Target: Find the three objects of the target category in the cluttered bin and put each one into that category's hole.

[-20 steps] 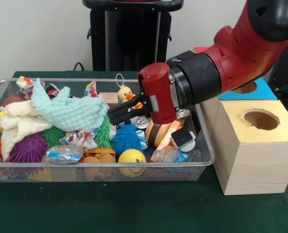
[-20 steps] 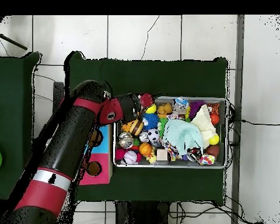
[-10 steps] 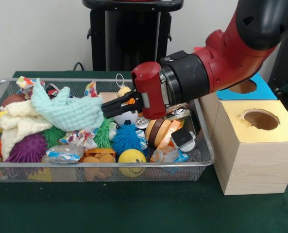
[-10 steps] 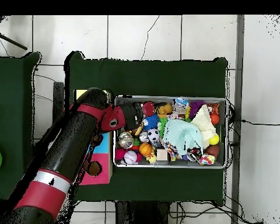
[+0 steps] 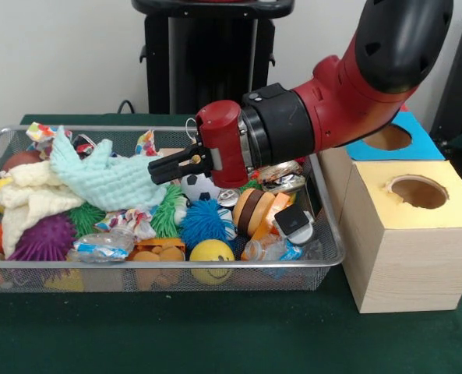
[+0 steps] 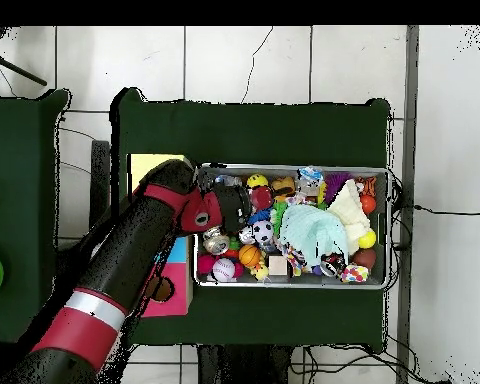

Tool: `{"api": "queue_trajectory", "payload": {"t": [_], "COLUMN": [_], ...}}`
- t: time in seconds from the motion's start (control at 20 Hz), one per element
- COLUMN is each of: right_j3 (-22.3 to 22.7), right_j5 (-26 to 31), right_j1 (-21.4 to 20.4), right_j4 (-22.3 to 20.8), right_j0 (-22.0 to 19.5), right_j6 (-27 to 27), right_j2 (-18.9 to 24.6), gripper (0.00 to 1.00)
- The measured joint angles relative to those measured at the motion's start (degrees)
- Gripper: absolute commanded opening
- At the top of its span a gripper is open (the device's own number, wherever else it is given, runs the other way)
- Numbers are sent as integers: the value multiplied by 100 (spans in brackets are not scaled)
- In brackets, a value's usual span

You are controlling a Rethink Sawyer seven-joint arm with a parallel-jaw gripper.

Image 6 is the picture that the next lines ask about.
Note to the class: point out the mint green knitted cloth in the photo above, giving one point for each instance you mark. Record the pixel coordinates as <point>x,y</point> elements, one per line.
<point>308,232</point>

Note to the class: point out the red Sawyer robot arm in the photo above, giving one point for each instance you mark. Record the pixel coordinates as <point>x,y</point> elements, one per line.
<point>124,256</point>

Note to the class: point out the wooden box with three holes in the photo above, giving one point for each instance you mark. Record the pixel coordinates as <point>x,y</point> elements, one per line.
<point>176,296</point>

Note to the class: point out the yellow smiley ball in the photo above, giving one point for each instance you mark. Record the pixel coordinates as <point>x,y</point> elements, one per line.
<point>257,180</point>

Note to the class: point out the blue fuzzy puffer ball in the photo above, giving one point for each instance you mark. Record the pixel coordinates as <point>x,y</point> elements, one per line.
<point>260,216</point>

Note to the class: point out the black and white soccer ball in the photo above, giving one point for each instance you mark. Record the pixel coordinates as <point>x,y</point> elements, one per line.
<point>262,231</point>

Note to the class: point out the small orange basketball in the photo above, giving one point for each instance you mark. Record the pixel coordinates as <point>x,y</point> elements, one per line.
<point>249,256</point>

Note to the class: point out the small wooden cube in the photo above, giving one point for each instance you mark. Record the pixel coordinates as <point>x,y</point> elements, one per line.
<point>277,265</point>

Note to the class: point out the yellow duck plush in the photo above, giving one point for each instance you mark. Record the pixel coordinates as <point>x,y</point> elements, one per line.
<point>260,272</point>

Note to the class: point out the purple spiky ball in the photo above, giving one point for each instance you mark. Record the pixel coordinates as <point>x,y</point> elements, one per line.
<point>336,182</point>

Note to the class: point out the white baseball with red stitching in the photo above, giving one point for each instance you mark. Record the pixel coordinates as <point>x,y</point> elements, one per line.
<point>223,269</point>

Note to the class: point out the cream knitted cloth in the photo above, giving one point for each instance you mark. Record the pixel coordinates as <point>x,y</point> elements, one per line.
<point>350,208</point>

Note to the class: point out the dark green side table cloth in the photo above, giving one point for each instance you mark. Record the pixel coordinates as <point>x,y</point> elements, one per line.
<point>20,180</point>

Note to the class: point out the black tripod leg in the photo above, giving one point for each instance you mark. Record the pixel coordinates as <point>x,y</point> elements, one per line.
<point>20,72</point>

